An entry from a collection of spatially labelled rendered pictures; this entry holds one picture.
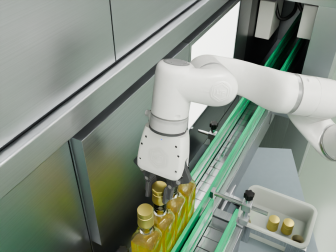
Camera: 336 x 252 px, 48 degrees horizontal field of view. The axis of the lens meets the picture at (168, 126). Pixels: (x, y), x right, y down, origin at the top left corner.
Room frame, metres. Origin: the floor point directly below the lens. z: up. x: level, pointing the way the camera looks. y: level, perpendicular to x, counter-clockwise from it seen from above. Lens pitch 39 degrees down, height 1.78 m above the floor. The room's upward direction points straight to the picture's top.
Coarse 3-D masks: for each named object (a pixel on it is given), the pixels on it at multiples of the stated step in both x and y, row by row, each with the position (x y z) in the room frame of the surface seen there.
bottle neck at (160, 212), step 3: (153, 204) 0.55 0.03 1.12; (165, 204) 0.55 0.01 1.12; (156, 207) 0.54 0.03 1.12; (159, 207) 0.54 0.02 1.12; (162, 207) 0.54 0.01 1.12; (165, 207) 0.54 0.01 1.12; (153, 210) 0.55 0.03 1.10; (156, 210) 0.54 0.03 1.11; (159, 210) 0.54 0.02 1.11; (162, 210) 0.54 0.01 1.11; (165, 210) 0.55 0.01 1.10; (156, 213) 0.54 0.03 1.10; (159, 213) 0.54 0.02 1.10; (162, 213) 0.54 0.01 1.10; (165, 213) 0.54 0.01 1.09
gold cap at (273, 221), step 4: (272, 216) 0.75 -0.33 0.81; (276, 216) 0.75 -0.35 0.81; (268, 220) 0.74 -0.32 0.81; (272, 220) 0.74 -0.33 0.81; (276, 220) 0.74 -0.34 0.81; (268, 224) 0.74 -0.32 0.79; (272, 224) 0.73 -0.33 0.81; (276, 224) 0.73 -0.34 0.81; (268, 228) 0.73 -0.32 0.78; (272, 228) 0.73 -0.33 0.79; (276, 228) 0.73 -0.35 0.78
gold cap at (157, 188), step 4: (152, 184) 0.56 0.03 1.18; (156, 184) 0.55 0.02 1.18; (160, 184) 0.55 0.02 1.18; (164, 184) 0.55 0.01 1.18; (152, 188) 0.54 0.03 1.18; (156, 188) 0.54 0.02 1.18; (160, 188) 0.54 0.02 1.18; (152, 192) 0.54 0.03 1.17; (156, 192) 0.53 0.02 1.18; (160, 192) 0.53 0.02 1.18; (152, 196) 0.54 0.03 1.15; (156, 196) 0.53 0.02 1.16; (160, 196) 0.53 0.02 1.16; (152, 200) 0.54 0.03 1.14; (156, 200) 0.54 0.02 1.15; (160, 200) 0.53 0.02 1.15; (156, 204) 0.53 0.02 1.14; (160, 204) 0.53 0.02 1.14
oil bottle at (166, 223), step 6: (168, 210) 0.56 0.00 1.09; (156, 216) 0.54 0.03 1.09; (162, 216) 0.54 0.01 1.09; (168, 216) 0.54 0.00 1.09; (174, 216) 0.55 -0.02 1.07; (156, 222) 0.53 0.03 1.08; (162, 222) 0.52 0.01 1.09; (168, 222) 0.53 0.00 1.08; (174, 222) 0.55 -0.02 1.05; (162, 228) 0.52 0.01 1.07; (168, 228) 0.53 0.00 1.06; (174, 228) 0.56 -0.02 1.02; (162, 234) 0.52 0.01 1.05; (168, 234) 0.53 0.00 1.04; (174, 234) 0.56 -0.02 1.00; (162, 240) 0.52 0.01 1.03; (168, 240) 0.53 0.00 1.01; (174, 240) 0.56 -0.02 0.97; (162, 246) 0.52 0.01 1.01; (168, 246) 0.53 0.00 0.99
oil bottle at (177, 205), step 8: (168, 200) 0.58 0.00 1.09; (176, 200) 0.59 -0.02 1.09; (184, 200) 0.60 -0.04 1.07; (176, 208) 0.57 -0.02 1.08; (184, 208) 0.60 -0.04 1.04; (176, 216) 0.57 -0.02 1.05; (184, 216) 0.61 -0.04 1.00; (176, 224) 0.57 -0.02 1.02; (176, 232) 0.57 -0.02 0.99; (176, 240) 0.57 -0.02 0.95
